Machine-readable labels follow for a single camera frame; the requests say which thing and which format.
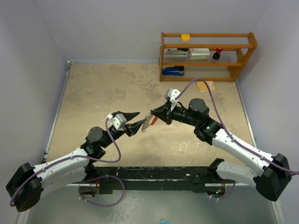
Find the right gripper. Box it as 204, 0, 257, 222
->
151, 101, 199, 127

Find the red grey key holder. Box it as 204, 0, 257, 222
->
142, 114, 158, 132

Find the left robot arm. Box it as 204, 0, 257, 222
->
6, 111, 145, 212

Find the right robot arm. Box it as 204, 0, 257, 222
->
150, 98, 292, 201

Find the blue stapler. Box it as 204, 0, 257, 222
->
162, 66, 185, 76

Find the grey stapler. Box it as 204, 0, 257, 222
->
164, 48, 189, 57

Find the white cardboard box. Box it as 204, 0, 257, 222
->
189, 48, 210, 60

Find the yellow block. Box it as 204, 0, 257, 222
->
181, 34, 191, 42

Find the wooden shelf rack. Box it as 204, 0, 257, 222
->
159, 32, 257, 81

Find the blue object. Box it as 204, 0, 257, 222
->
159, 218, 171, 224

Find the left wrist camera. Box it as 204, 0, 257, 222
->
107, 112, 127, 131

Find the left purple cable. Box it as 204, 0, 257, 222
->
9, 116, 126, 207

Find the purple cable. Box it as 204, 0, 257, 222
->
9, 116, 126, 207
174, 78, 299, 201

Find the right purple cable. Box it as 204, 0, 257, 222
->
174, 78, 299, 201

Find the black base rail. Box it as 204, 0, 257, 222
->
69, 166, 235, 195

